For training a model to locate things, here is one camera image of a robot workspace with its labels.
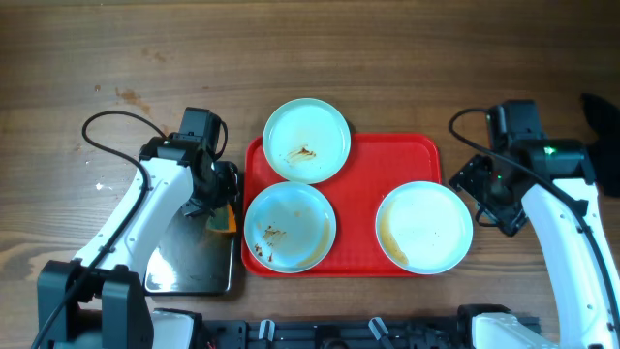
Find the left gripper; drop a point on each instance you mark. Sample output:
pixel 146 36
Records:
pixel 213 195

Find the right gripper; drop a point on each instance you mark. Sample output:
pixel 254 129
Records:
pixel 482 189

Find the light blue plate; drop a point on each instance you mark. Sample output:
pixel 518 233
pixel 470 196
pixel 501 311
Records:
pixel 424 228
pixel 289 227
pixel 307 140

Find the green orange sponge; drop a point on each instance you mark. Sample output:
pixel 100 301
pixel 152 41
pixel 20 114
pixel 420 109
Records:
pixel 222 220

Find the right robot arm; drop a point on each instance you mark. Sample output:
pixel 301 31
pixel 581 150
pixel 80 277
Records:
pixel 562 206

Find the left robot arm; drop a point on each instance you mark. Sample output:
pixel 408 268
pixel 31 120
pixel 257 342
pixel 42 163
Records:
pixel 96 300

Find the black water tray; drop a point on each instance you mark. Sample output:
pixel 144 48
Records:
pixel 188 259

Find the red plastic tray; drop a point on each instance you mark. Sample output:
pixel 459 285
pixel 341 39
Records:
pixel 377 164

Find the light blue top plate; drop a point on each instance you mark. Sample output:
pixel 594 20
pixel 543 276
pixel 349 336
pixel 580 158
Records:
pixel 307 140

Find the black cloth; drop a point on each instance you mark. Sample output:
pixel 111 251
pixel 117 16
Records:
pixel 603 118

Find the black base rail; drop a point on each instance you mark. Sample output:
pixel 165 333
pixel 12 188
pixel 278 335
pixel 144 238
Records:
pixel 414 333

